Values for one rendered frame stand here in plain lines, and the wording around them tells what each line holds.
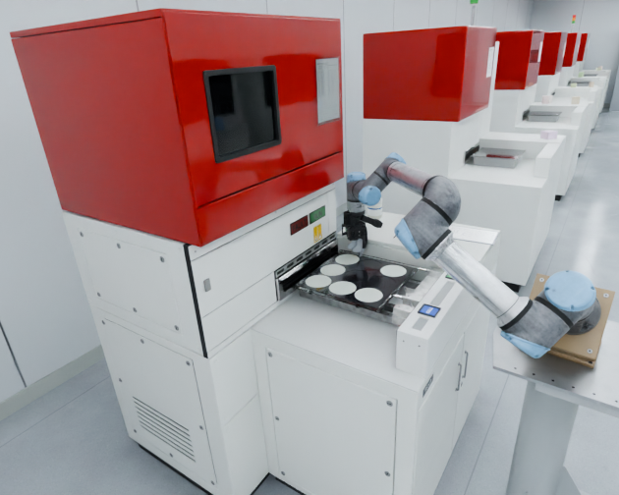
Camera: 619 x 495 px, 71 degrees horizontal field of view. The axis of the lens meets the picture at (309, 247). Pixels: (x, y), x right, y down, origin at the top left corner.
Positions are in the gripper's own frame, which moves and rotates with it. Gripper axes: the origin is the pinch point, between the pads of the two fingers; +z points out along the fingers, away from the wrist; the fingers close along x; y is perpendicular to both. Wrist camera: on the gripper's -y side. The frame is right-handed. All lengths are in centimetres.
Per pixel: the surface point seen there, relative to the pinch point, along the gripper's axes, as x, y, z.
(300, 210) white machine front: -0.7, 26.5, -24.1
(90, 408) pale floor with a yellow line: -71, 129, 91
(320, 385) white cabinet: 43, 41, 22
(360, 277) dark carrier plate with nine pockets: 16.6, 10.1, 1.4
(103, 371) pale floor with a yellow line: -101, 122, 91
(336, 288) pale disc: 19.8, 22.1, 1.3
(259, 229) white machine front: 12, 47, -25
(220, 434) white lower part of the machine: 27, 74, 43
